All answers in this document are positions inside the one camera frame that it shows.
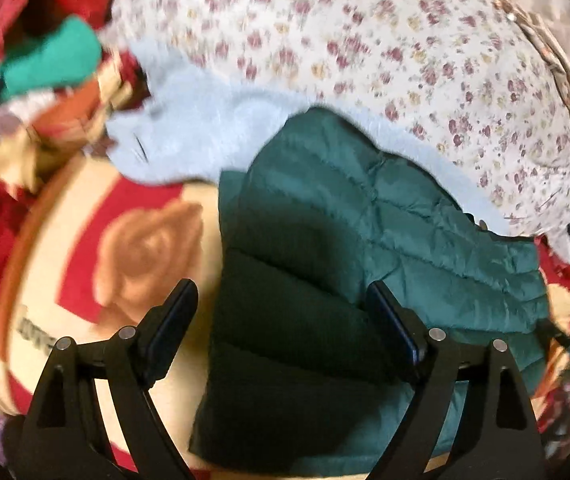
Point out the green cloth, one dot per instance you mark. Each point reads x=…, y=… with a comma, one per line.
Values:
x=50, y=65

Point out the green puffer jacket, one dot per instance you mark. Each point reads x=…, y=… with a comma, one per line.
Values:
x=340, y=210

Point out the beige padded bed edge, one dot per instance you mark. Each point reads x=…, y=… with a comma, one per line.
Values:
x=560, y=35

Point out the floral print quilt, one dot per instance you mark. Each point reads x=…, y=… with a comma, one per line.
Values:
x=340, y=25

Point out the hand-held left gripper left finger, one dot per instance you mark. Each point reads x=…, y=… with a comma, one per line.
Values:
x=172, y=330

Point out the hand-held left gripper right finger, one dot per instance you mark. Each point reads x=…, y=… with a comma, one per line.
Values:
x=395, y=320

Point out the red cloth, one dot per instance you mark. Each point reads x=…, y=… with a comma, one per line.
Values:
x=5, y=15

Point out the red and beige printed blanket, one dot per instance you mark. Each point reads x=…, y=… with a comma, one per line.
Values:
x=130, y=250

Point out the light grey knit sweater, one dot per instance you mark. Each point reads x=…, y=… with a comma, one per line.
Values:
x=190, y=125

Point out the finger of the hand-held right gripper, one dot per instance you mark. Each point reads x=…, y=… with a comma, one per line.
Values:
x=557, y=334

